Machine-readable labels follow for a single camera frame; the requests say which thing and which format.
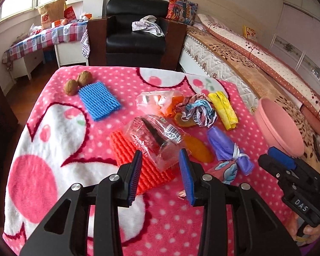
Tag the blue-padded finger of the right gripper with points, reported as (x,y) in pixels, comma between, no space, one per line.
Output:
(281,157)

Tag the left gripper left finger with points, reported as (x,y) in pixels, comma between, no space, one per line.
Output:
(129,175)

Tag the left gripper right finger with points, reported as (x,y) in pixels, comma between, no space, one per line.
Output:
(191,174)

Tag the orange peel large piece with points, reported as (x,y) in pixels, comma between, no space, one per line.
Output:
(198,149)

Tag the yellow plastic wrapper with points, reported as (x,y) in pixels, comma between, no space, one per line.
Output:
(224,110)

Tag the clear plastic bag orange print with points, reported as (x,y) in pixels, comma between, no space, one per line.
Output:
(160,103)

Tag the blue foam fruit net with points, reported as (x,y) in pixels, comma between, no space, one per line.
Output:
(98,101)

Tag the person's right hand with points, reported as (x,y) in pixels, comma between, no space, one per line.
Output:
(292,226)

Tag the pink plastic basin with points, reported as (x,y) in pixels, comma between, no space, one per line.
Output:
(278,128)

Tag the bed with brown leaf blanket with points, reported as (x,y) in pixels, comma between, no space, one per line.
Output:
(204,54)

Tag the pink blue printed wrapper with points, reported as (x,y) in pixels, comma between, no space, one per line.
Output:
(225,171)

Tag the purple cloth tied bundle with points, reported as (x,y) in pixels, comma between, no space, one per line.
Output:
(226,149)

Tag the clear plastic wrapper with barcode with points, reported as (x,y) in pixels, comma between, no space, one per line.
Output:
(158,139)

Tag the orange peel small piece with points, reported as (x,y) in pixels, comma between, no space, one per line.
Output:
(181,123)

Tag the pink polka dot fleece blanket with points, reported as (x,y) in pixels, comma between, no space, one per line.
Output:
(61,193)

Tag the white red folded quilt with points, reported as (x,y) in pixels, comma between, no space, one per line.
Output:
(271,65)

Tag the brown walnut left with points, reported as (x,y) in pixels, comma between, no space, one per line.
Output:
(71,87)

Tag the brown walnut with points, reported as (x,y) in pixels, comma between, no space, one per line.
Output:
(71,87)
(84,78)

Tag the brown walnut right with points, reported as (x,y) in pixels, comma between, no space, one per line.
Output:
(84,78)

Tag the white wardrobe with floral band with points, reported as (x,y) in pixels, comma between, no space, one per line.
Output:
(297,39)

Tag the yellow small pillow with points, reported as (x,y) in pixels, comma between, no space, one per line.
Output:
(249,33)

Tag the black leather armchair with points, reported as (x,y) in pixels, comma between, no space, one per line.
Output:
(126,47)

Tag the checked tablecloth side table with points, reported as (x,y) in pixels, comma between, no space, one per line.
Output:
(72,32)

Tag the white crumpled cloth on chair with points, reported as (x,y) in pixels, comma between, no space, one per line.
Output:
(148,25)

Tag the colourful patterned cushion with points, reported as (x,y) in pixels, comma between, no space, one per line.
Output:
(182,11)

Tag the red box on table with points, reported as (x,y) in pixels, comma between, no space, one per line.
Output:
(69,13)

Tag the brown paper shopping bag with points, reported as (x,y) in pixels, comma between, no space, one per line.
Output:
(51,12)

